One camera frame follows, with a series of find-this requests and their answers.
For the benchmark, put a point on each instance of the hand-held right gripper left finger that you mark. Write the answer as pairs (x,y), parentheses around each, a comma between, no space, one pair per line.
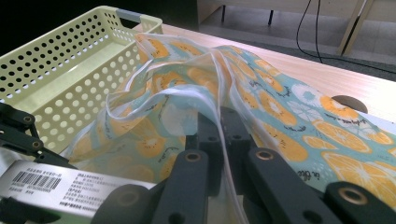
(207,133)

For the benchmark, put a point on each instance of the white table mat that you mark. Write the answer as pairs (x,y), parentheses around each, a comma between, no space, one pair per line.
(387,126)

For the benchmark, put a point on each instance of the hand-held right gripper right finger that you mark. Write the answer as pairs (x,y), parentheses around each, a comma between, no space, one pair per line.
(236,133)

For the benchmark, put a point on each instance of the tall green and white box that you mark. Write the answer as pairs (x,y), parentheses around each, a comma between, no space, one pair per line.
(62,186)

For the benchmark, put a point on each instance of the pale yellow perforated plastic basket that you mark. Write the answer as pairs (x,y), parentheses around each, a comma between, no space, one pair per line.
(77,67)

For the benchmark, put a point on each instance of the orange slice print fabric bag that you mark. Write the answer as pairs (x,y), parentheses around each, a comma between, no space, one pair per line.
(280,105)

